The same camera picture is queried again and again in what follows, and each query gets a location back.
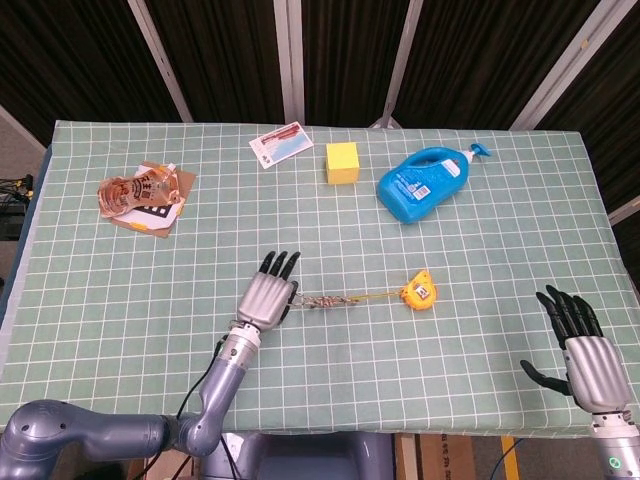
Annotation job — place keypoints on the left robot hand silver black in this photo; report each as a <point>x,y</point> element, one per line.
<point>265,300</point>

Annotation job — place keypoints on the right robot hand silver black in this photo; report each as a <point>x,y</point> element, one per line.
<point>595,370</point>

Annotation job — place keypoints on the yellow tape measure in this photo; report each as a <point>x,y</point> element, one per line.
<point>420,292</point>

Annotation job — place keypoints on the left robot arm grey-blue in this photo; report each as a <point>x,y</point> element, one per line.
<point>227,372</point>

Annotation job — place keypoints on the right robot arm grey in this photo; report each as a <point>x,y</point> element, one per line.
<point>617,445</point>

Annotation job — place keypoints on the green checked tablecloth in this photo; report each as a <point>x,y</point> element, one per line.
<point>350,360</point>

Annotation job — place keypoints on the brown cardboard sheet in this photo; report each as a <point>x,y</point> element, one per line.
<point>186,182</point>

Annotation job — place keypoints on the white paper black marker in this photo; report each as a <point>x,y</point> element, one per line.
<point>137,216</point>

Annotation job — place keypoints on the printed postcard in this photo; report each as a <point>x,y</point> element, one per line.
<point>282,145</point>

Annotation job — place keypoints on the yellow cube block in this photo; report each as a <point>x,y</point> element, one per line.
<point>343,162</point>

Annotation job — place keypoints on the grey-blue robot torso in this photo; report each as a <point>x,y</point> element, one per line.
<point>300,457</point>

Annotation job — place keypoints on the brown cardboard box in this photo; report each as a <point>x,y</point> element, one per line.
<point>450,457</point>

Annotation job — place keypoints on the orange crumpled plastic wrapper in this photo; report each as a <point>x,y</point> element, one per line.
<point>130,192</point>

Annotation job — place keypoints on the blue detergent pump bottle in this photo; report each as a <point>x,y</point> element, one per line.
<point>420,185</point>

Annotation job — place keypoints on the black curtain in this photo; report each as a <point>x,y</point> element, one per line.
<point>230,55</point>

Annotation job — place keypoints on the white frame post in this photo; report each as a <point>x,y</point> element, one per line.
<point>565,65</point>
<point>290,60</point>
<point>400,60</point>
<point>160,60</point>

